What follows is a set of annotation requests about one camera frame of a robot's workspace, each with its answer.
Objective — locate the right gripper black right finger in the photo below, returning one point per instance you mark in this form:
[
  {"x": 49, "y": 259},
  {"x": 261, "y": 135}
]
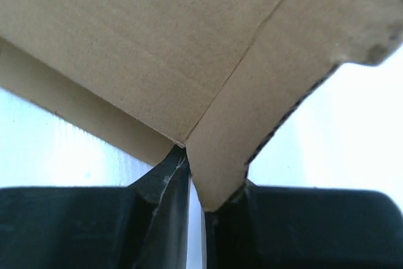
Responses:
[{"x": 295, "y": 227}]

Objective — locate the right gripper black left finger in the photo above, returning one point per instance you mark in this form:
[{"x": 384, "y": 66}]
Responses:
[{"x": 143, "y": 225}]

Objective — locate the brown cardboard box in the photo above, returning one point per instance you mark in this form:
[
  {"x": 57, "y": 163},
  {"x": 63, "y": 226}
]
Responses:
[{"x": 217, "y": 77}]

